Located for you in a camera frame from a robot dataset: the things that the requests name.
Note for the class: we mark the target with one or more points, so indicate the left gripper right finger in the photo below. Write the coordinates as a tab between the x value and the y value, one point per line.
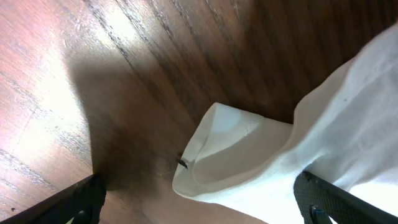
321	202

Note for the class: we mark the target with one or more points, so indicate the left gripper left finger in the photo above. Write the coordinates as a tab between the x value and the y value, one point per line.
79	203

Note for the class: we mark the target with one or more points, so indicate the white t-shirt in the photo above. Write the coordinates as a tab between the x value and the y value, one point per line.
344	131

